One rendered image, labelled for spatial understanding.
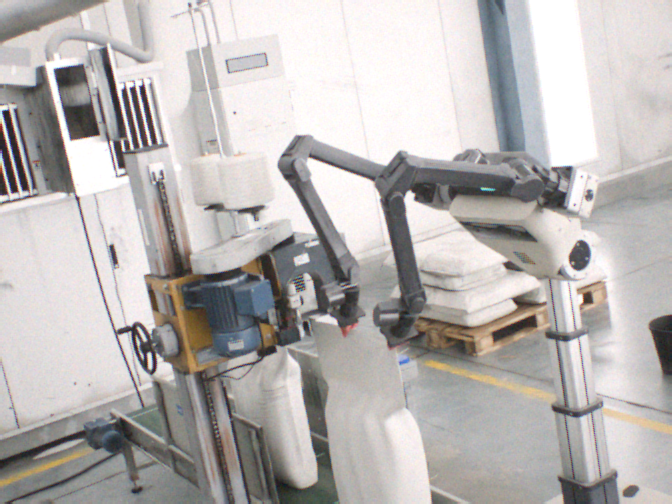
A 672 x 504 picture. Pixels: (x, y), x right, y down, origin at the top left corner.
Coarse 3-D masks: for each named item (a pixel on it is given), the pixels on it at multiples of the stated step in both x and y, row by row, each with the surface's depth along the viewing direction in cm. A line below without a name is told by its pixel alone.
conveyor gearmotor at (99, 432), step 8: (112, 416) 489; (88, 424) 482; (96, 424) 472; (104, 424) 469; (112, 424) 473; (120, 424) 480; (88, 432) 479; (96, 432) 474; (104, 432) 469; (112, 432) 465; (120, 432) 484; (88, 440) 484; (96, 440) 472; (104, 440) 462; (112, 440) 464; (120, 440) 466; (96, 448) 479; (104, 448) 463; (112, 448) 464; (120, 448) 466
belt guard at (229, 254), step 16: (272, 224) 333; (288, 224) 334; (256, 240) 309; (272, 240) 320; (192, 256) 301; (208, 256) 296; (224, 256) 295; (240, 256) 298; (256, 256) 308; (208, 272) 296
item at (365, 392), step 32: (320, 352) 332; (352, 352) 315; (384, 352) 296; (352, 384) 321; (384, 384) 301; (352, 416) 313; (384, 416) 303; (352, 448) 316; (384, 448) 304; (416, 448) 307; (352, 480) 322; (384, 480) 306; (416, 480) 306
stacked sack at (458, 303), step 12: (504, 276) 619; (516, 276) 615; (528, 276) 615; (480, 288) 605; (492, 288) 601; (504, 288) 603; (516, 288) 607; (528, 288) 614; (432, 300) 615; (444, 300) 605; (456, 300) 596; (468, 300) 590; (480, 300) 591; (492, 300) 598; (504, 300) 605; (444, 312) 608; (456, 312) 597; (468, 312) 587
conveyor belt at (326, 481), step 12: (144, 408) 496; (156, 408) 492; (144, 420) 478; (156, 420) 474; (156, 432) 458; (324, 456) 394; (324, 468) 382; (276, 480) 380; (324, 480) 371; (288, 492) 367; (300, 492) 365; (312, 492) 363; (324, 492) 361; (336, 492) 359
